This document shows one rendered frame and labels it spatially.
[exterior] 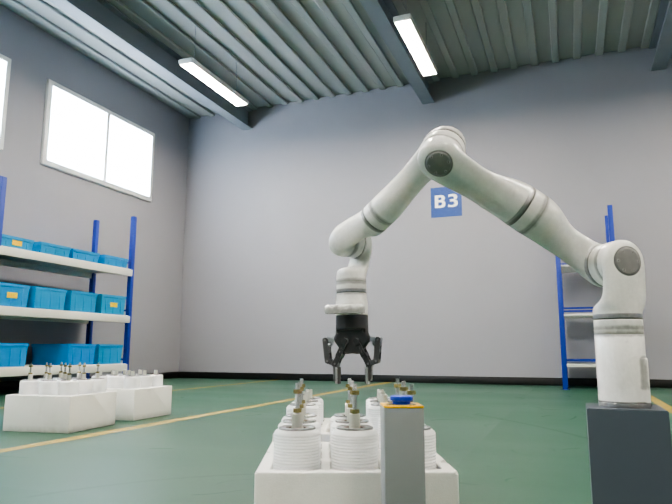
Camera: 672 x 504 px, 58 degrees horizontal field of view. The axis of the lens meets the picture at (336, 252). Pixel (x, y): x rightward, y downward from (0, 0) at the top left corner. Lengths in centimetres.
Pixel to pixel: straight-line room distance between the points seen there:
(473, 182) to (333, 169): 736
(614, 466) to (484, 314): 646
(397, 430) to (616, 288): 53
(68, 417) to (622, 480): 267
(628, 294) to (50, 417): 282
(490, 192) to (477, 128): 696
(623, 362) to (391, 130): 733
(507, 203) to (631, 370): 40
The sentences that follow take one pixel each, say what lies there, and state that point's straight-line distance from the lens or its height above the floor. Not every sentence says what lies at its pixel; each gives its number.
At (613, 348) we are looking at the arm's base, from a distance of 132.
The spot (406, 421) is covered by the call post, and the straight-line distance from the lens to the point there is 109.
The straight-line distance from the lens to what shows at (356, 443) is 125.
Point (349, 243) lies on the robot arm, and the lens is 137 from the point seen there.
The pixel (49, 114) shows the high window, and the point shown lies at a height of 304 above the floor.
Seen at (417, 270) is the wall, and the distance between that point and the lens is 791.
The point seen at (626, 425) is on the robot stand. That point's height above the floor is 27.
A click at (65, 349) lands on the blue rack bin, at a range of 668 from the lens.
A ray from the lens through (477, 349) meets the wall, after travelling 771.
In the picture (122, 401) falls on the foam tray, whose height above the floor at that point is 11.
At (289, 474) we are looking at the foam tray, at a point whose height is 18.
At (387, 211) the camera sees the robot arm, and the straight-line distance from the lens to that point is 132.
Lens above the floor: 41
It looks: 9 degrees up
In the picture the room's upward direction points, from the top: straight up
